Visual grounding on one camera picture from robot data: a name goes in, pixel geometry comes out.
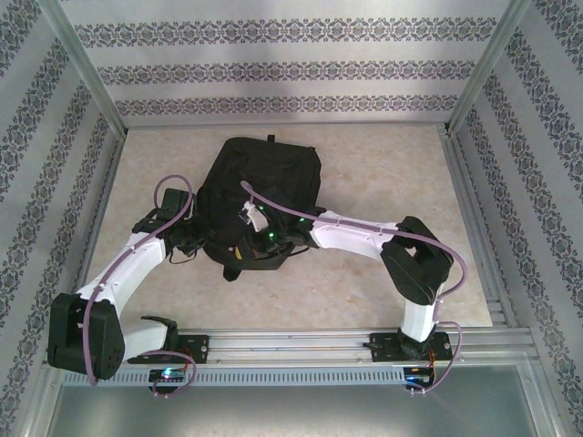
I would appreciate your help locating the aluminium left side rail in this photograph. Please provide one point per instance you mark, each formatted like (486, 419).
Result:
(105, 191)

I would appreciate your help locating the black backpack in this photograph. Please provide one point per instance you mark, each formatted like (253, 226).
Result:
(268, 168)

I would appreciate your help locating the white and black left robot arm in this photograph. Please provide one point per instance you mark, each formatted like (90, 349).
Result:
(132, 268)

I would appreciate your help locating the left controller board green light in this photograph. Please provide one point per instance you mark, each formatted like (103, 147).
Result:
(167, 375)

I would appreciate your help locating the aluminium right frame post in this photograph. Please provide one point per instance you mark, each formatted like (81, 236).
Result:
(489, 59)

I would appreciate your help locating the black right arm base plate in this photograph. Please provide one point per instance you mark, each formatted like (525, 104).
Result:
(382, 348)

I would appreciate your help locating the grey metal front panel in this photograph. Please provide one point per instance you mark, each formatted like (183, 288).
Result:
(291, 414)

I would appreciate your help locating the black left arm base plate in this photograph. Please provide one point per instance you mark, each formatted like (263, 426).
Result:
(200, 348)

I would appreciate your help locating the right controller board blue light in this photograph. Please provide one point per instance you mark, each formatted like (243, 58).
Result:
(416, 379)

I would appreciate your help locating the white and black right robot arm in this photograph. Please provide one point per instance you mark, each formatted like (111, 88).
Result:
(355, 234)

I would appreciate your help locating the aluminium mounting rail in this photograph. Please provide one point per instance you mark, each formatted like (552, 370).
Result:
(291, 348)

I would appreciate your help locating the aluminium frame post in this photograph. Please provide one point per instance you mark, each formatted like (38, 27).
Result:
(489, 59)
(81, 59)

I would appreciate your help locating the aluminium left frame post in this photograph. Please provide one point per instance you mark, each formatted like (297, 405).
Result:
(81, 59)

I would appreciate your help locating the aluminium right side rail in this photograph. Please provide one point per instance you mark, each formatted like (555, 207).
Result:
(465, 182)

